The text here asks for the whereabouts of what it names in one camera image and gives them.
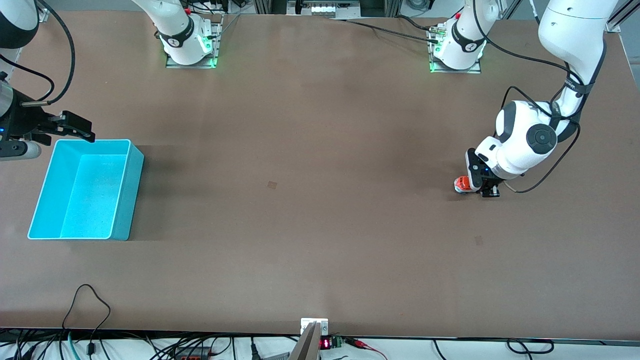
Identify black equipment rack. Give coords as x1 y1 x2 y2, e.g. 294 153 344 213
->
254 0 403 19

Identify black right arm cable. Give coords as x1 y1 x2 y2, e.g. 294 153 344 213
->
0 0 76 106

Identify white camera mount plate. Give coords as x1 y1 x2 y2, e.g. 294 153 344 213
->
300 318 329 336

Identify thick black table cable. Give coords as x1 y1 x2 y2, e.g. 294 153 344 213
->
327 17 443 45

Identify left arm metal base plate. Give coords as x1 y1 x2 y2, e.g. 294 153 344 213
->
428 22 482 75

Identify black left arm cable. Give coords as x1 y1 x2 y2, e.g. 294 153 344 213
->
472 0 584 195

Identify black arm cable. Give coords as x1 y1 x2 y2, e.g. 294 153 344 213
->
472 0 584 195
0 0 76 106

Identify blue plastic box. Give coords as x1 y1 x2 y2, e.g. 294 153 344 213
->
27 139 145 241

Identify aluminium frame profile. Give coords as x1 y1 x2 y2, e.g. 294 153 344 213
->
602 0 640 35

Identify short black table cable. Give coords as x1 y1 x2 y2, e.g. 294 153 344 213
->
394 15 441 33

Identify black coiled cable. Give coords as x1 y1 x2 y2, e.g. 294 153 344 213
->
506 338 555 355

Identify red clip lead wires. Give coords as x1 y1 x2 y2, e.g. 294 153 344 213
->
345 337 388 360

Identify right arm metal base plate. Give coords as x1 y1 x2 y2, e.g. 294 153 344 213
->
165 14 223 69

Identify grey camera mount bar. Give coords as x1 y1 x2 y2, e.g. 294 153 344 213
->
289 321 322 360

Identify thin black looped cable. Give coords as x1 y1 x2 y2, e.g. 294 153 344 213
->
61 284 112 357

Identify orange black power strip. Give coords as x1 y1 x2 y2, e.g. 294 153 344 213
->
172 347 213 360

